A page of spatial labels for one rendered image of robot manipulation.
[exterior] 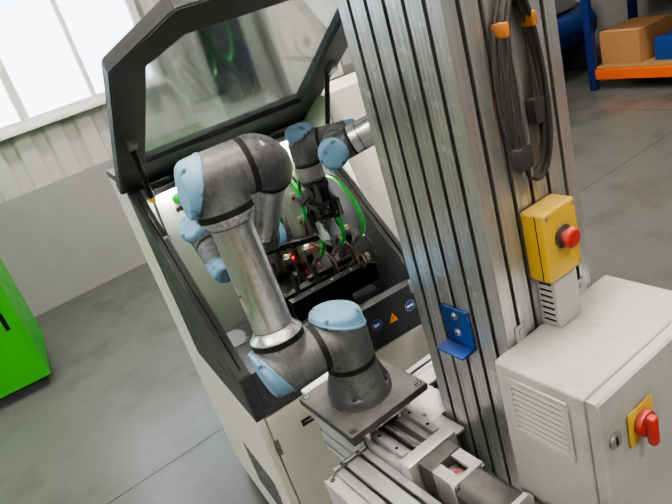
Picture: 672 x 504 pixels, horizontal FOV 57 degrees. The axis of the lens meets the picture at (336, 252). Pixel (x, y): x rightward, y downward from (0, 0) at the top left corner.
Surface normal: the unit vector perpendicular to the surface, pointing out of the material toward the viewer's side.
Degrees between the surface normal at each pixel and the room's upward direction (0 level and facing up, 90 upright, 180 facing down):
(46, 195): 90
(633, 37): 90
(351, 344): 90
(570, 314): 90
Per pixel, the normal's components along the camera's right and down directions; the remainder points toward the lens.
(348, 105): 0.41, 0.01
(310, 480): 0.49, 0.23
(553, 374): -0.28, -0.87
